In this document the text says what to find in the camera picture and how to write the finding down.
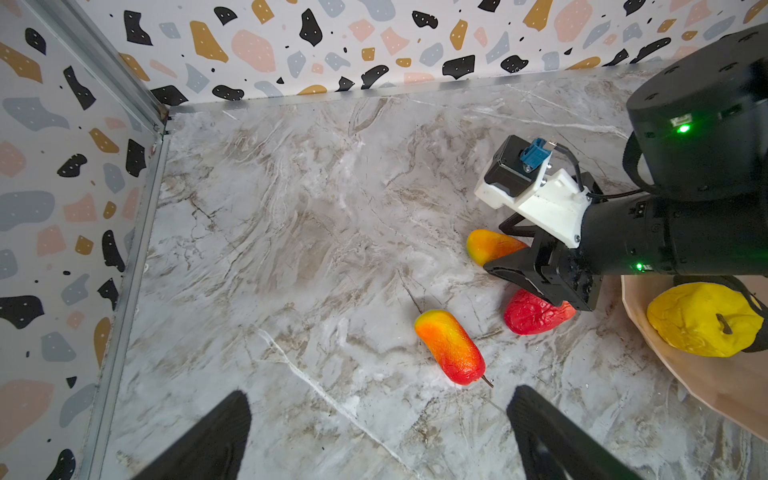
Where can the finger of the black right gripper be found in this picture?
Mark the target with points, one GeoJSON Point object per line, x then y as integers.
{"type": "Point", "coordinates": [524, 268]}
{"type": "Point", "coordinates": [513, 226]}

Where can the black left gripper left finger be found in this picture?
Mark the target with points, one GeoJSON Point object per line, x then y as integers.
{"type": "Point", "coordinates": [212, 449]}

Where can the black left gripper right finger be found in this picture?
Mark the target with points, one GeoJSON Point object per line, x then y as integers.
{"type": "Point", "coordinates": [553, 447]}

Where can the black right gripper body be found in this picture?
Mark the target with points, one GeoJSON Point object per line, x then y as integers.
{"type": "Point", "coordinates": [627, 236]}

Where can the fake mango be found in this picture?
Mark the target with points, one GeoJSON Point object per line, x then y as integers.
{"type": "Point", "coordinates": [452, 348]}
{"type": "Point", "coordinates": [484, 246]}

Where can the fake red strawberry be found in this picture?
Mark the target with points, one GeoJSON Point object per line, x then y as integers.
{"type": "Point", "coordinates": [526, 314]}

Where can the fake yellow lemon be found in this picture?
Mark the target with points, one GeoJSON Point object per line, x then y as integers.
{"type": "Point", "coordinates": [705, 319]}

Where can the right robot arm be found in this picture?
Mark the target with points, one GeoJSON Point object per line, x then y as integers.
{"type": "Point", "coordinates": [697, 156]}

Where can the pink wavy fruit bowl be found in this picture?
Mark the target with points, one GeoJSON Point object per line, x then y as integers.
{"type": "Point", "coordinates": [735, 387]}

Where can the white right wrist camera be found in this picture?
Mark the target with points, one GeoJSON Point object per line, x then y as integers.
{"type": "Point", "coordinates": [519, 177]}

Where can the aluminium corner post left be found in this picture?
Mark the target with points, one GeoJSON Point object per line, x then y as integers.
{"type": "Point", "coordinates": [70, 23]}

